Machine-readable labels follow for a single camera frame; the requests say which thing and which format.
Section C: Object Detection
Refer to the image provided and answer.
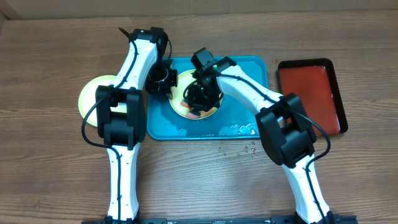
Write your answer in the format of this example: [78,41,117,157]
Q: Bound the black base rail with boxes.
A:
[81,214,358,224]

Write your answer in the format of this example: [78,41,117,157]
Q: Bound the black tray with red water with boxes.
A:
[277,58,348,135]

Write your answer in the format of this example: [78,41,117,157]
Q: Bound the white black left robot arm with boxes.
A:
[95,27,177,223]

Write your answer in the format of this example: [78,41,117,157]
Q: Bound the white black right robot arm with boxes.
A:
[183,48,334,223]

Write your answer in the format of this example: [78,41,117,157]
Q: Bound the teal plastic tray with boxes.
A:
[147,55,268,140]

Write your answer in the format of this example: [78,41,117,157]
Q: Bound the yellow plate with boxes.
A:
[78,75,127,127]
[169,68,224,121]

